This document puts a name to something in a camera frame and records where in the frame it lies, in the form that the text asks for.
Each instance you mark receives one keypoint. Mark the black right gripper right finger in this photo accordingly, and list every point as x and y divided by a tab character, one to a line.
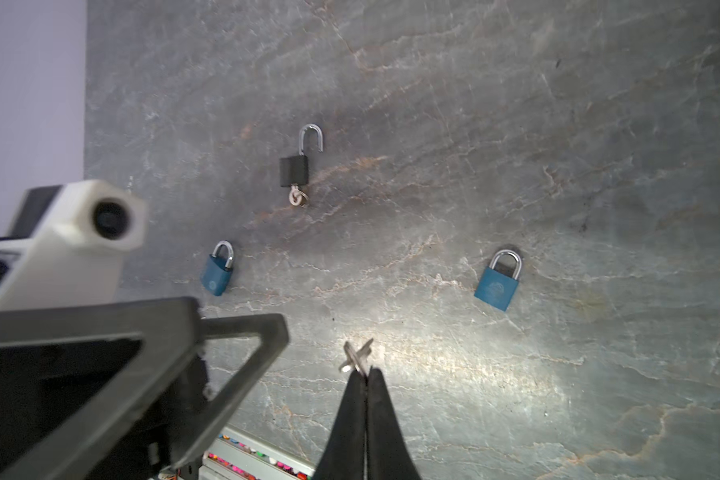
387	455

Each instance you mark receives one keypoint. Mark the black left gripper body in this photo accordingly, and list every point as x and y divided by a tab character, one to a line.
97	392

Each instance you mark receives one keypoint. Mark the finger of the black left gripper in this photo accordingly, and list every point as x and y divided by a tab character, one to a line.
193	433

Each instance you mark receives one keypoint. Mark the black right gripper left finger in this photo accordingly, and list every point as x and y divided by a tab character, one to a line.
344	455

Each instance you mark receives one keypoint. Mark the tiny silver key with ring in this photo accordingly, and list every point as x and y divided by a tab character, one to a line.
356	358

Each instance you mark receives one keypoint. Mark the dark grey padlock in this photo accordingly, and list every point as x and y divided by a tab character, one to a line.
294	170

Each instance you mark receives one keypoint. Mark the small blue padlock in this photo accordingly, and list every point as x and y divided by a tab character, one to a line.
495	288

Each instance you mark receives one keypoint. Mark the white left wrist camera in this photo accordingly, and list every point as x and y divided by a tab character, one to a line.
68	244

